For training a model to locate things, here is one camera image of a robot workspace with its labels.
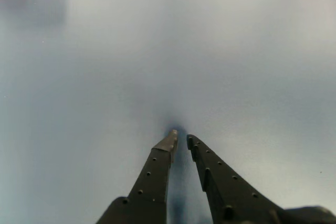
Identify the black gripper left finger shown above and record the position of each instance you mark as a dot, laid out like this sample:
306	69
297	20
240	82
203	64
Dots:
149	182

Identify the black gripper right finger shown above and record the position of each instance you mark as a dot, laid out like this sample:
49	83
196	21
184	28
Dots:
225	195

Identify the dark grey table mat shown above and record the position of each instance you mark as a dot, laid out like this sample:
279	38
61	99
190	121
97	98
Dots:
168	51

